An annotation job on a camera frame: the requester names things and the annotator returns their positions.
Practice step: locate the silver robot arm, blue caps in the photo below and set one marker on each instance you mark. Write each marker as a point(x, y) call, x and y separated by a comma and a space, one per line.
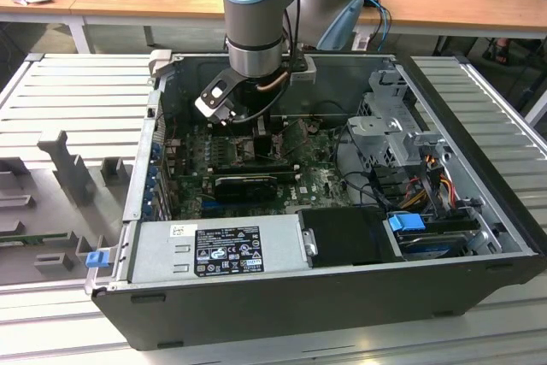
point(254, 31)

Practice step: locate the CPU socket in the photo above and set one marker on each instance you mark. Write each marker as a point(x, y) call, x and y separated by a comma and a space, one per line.
point(241, 157)

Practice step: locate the blue expansion slot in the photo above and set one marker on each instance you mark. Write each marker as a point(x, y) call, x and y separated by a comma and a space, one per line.
point(210, 207)

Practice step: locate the black RAM slots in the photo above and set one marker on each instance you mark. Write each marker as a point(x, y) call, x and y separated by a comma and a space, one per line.
point(222, 125)
point(256, 168)

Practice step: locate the round coin battery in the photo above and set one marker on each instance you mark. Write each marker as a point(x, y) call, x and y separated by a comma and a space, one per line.
point(315, 126)

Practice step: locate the black graphics card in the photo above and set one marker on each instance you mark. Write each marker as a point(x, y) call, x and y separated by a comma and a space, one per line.
point(243, 190)

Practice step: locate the green motherboard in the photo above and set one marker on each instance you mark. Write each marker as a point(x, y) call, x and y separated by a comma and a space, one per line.
point(316, 177)

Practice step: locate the silver metal drive cage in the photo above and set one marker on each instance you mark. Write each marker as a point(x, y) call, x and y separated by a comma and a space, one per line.
point(376, 125)

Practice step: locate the white barcode sticker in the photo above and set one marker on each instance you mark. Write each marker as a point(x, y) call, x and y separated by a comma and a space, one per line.
point(183, 230)

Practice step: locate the black power supply label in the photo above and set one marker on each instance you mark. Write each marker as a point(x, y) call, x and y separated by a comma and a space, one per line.
point(228, 249)

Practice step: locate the grey power supply unit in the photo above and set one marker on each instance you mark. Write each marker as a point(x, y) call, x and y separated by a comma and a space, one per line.
point(158, 254)

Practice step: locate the hard disk in blue carrier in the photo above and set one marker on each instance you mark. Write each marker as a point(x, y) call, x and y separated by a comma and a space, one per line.
point(406, 221)

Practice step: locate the black open PC case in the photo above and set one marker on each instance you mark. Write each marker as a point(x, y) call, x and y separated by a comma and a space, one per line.
point(299, 309)

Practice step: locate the blue plastic case latch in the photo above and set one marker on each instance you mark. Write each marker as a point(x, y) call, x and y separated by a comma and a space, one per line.
point(96, 260)

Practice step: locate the grey parts rack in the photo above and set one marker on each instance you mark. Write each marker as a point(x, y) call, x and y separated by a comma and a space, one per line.
point(55, 211)

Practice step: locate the green RAM stick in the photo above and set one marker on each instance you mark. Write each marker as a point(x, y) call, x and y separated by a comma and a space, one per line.
point(34, 238)

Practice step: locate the white camera on black bracket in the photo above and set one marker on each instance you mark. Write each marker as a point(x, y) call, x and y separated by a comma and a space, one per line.
point(215, 98)

